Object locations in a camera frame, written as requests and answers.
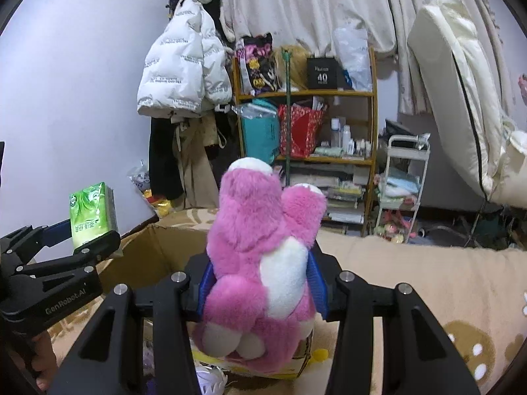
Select pile of books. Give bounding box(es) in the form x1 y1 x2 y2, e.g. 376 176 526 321
284 162 368 225

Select pink plush bear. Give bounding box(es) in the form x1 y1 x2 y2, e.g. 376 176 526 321
192 157 329 376

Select black hanging coat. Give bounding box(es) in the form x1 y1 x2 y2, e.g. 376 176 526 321
149 115 186 200

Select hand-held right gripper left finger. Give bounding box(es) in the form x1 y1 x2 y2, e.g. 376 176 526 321
49 255 215 395

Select cream floral curtain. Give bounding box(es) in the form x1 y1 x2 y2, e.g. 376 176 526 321
217 0 524 117

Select green tissue pack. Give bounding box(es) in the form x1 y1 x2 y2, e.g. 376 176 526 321
69 182 120 252

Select teal bag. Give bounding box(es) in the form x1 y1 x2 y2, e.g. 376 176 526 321
240 99 281 164

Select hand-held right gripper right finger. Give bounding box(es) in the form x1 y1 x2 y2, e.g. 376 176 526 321
307 243 480 395

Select green pole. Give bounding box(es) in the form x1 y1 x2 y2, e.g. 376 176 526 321
283 49 294 186

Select white-haired plush doll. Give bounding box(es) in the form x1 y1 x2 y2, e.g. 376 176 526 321
195 364 228 395

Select clear plastic bag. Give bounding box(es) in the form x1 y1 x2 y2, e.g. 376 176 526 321
333 27 374 91

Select beige patterned blanket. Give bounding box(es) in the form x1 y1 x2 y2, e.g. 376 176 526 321
49 208 527 395

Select wooden shelf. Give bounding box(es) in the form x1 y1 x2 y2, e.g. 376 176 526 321
232 47 379 237

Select person's left hand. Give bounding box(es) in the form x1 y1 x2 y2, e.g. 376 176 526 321
25 329 59 392

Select white puffer jacket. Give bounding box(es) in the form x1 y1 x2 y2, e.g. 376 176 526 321
137 0 234 118

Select plastic bag of toys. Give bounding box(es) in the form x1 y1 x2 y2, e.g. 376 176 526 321
128 160 172 219

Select black box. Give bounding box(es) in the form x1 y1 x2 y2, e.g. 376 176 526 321
307 55 341 90

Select white padded chair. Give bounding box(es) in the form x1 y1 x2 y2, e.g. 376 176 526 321
407 0 527 209

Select folded light blue cloths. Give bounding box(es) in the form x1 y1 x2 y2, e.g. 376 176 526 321
379 173 419 198

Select red patterned bag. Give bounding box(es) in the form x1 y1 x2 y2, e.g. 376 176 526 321
278 99 327 159

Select blonde wig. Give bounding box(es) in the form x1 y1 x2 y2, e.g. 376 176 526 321
274 45 314 91

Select group of small cosmetic bottles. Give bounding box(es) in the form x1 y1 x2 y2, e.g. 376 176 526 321
352 137 374 157

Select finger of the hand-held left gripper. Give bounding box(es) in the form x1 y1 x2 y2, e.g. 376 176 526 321
0 220 75 266
12 230 123 284

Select cardboard box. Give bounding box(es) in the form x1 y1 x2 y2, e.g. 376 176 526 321
97 218 322 381

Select white trolley cart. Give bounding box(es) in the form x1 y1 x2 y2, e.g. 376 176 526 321
374 134 431 244

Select beige hanging trousers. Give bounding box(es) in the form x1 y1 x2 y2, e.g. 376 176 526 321
173 113 221 210

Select pink and black printed bag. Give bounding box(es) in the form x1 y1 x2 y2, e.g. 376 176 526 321
236 33 281 95

